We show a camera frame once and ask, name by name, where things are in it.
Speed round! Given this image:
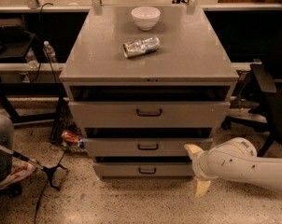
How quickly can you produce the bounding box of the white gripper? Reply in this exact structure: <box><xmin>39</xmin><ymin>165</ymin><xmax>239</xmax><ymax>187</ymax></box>
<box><xmin>184</xmin><ymin>144</ymin><xmax>217</xmax><ymax>197</ymax></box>

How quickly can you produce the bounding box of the grey drawer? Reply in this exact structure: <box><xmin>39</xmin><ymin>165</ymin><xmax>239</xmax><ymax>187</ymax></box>
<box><xmin>93</xmin><ymin>162</ymin><xmax>194</xmax><ymax>179</ymax></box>
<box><xmin>83</xmin><ymin>138</ymin><xmax>213</xmax><ymax>158</ymax></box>
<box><xmin>69</xmin><ymin>102</ymin><xmax>229</xmax><ymax>128</ymax></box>

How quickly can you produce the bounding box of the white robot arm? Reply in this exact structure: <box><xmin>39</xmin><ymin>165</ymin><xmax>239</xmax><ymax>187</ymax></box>
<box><xmin>184</xmin><ymin>137</ymin><xmax>282</xmax><ymax>197</ymax></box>

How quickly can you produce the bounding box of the grey drawer cabinet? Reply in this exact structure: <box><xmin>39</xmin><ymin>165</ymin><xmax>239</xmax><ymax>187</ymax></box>
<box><xmin>59</xmin><ymin>5</ymin><xmax>240</xmax><ymax>181</ymax></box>

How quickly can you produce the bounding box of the black office chair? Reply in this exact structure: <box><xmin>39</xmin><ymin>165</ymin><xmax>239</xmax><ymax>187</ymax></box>
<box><xmin>220</xmin><ymin>3</ymin><xmax>282</xmax><ymax>158</ymax></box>

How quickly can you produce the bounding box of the black grabber stick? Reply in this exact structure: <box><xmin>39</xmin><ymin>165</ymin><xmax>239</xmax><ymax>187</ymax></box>
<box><xmin>0</xmin><ymin>145</ymin><xmax>65</xmax><ymax>190</ymax></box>

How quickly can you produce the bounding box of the white ceramic bowl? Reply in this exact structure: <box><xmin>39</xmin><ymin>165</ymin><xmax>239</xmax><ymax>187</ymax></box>
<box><xmin>131</xmin><ymin>7</ymin><xmax>161</xmax><ymax>31</ymax></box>

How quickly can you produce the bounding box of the white orange sneaker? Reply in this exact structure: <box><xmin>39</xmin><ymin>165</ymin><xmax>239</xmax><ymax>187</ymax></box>
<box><xmin>0</xmin><ymin>161</ymin><xmax>36</xmax><ymax>190</ymax></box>

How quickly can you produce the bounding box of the clear plastic water bottle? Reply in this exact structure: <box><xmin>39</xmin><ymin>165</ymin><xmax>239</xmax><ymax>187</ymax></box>
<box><xmin>44</xmin><ymin>41</ymin><xmax>58</xmax><ymax>64</ymax></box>

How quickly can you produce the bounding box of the person leg in jeans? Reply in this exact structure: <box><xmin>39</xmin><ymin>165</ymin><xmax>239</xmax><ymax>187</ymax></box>
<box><xmin>0</xmin><ymin>113</ymin><xmax>16</xmax><ymax>183</ymax></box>

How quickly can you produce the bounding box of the black table stand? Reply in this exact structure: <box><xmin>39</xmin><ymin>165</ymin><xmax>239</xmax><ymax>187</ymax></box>
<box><xmin>0</xmin><ymin>78</ymin><xmax>66</xmax><ymax>144</ymax></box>

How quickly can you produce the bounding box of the black power cable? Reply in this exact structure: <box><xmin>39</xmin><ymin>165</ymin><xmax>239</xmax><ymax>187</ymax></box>
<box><xmin>33</xmin><ymin>149</ymin><xmax>67</xmax><ymax>224</ymax></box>

